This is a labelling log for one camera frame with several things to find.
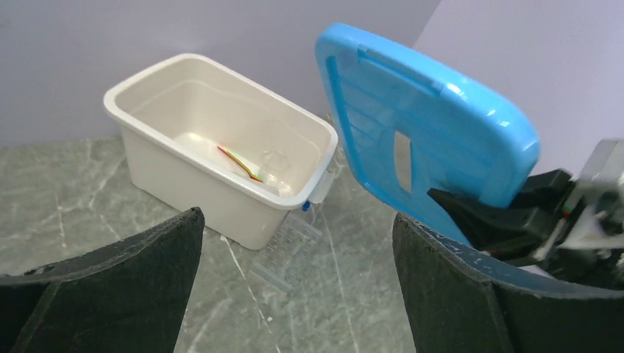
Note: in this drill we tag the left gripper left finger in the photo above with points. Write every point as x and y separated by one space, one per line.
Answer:
128 296

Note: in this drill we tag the blue plastic tray lid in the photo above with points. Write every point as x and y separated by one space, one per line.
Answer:
409 123

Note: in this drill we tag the clear test tube rack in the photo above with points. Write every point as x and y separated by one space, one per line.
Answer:
281 263

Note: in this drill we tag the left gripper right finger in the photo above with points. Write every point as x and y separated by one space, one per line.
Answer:
460 300

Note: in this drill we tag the white plastic bin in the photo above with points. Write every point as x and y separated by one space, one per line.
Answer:
199 134

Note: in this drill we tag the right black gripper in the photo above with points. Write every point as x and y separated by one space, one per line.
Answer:
579 230

